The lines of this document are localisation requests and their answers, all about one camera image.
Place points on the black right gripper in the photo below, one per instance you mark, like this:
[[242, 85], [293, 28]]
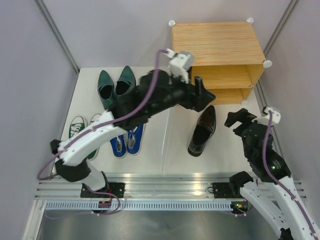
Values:
[[242, 113]]

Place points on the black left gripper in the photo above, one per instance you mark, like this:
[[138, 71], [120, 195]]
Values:
[[197, 96]]

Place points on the black leather shoe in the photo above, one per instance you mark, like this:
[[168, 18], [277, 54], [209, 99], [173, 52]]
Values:
[[190, 74], [204, 130]]

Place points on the white cabinet door panel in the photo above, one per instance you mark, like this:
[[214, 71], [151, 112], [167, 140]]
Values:
[[166, 139]]

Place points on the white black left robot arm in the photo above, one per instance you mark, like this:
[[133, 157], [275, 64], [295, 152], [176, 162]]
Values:
[[157, 92]]

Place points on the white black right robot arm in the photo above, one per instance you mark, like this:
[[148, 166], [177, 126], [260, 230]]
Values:
[[288, 217]]

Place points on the wooden shoe cabinet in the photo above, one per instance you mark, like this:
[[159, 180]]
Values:
[[228, 56]]

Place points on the right green leather shoe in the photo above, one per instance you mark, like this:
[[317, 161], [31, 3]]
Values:
[[125, 83]]

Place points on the green leather shoe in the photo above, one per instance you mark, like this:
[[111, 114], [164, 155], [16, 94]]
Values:
[[105, 89], [125, 83]]

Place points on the left green leather shoe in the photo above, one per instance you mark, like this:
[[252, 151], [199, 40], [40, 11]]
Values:
[[105, 89]]

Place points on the right blue canvas sneaker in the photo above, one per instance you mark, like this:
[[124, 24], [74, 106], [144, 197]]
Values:
[[134, 140]]

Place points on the blue canvas sneaker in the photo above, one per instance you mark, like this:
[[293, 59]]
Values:
[[118, 146], [134, 140]]

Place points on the left blue canvas sneaker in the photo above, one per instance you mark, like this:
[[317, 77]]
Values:
[[118, 146]]

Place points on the right green canvas sneaker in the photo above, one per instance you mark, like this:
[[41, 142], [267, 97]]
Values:
[[94, 153]]

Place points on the green canvas sneaker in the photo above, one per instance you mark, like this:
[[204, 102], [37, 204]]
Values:
[[78, 124], [94, 153]]

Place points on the left green canvas sneaker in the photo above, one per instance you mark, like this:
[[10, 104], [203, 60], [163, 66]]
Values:
[[78, 124]]

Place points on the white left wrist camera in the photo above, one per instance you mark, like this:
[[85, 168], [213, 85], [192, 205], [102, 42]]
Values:
[[179, 64]]

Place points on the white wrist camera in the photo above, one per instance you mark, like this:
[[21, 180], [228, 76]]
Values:
[[179, 64], [269, 114]]

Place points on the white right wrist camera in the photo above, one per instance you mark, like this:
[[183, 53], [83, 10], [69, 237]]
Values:
[[269, 114]]

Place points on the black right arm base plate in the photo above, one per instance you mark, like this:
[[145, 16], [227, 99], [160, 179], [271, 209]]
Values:
[[222, 190]]

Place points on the aluminium mounting rail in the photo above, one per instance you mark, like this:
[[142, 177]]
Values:
[[139, 187]]

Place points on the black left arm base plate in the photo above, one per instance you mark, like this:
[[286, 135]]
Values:
[[115, 188]]

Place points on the white slotted cable duct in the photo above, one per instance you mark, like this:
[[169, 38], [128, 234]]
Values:
[[140, 205]]

